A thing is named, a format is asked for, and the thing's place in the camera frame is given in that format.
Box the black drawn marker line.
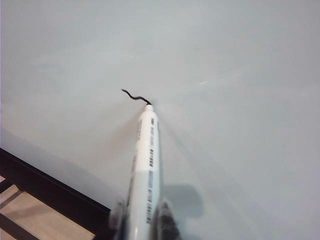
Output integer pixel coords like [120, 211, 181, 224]
[121, 88, 153, 106]

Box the white whiteboard with black frame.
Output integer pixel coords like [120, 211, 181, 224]
[0, 0, 320, 240]

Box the white whiteboard marker pen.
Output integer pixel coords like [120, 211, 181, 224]
[122, 104, 163, 240]

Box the translucent right gripper right finger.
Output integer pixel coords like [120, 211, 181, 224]
[155, 198, 181, 240]

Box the translucent right gripper left finger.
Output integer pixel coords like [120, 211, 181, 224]
[108, 197, 129, 240]

